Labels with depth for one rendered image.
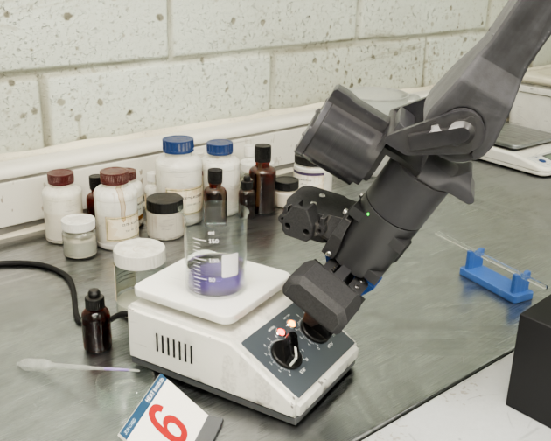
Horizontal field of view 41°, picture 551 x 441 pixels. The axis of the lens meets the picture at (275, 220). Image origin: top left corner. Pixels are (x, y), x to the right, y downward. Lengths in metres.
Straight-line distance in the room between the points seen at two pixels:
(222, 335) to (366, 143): 0.22
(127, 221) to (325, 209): 0.44
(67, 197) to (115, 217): 0.08
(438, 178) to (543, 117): 1.16
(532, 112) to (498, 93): 1.19
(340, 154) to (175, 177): 0.53
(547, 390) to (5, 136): 0.80
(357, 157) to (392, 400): 0.25
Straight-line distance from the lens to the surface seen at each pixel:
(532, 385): 0.73
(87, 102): 1.18
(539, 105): 1.76
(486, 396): 0.76
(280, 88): 1.40
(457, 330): 0.87
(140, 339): 0.75
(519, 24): 0.59
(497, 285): 0.97
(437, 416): 0.72
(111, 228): 1.03
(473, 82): 0.58
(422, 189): 0.61
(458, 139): 0.58
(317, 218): 0.65
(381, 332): 0.84
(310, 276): 0.61
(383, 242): 0.63
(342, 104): 0.61
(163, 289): 0.73
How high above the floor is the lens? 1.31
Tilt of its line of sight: 21 degrees down
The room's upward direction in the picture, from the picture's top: 1 degrees clockwise
